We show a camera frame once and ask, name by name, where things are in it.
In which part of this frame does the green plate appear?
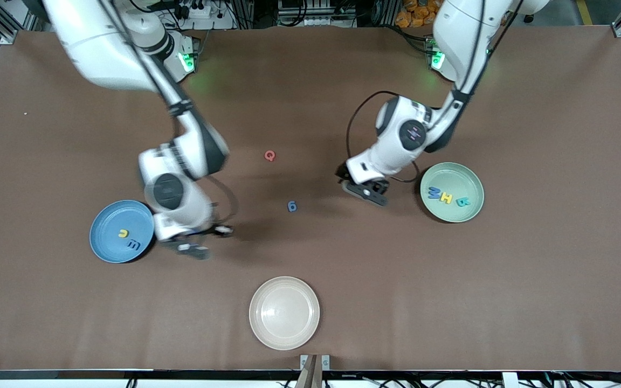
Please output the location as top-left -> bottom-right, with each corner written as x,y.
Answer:
420,162 -> 485,223

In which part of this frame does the blue plate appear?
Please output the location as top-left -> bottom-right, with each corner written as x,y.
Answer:
89,200 -> 156,264

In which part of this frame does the beige plate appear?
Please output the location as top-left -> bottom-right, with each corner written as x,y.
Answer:
249,276 -> 321,351

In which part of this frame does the orange packets pile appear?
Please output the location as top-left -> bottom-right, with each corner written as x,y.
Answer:
395,0 -> 440,29

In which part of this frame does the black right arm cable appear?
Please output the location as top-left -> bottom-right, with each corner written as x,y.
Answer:
203,178 -> 238,221

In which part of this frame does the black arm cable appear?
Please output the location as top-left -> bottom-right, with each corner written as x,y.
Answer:
346,91 -> 419,184
203,178 -> 238,221

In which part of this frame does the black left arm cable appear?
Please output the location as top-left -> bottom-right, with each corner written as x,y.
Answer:
346,91 -> 419,184

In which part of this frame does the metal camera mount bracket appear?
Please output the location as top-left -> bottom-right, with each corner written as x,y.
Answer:
295,354 -> 330,388

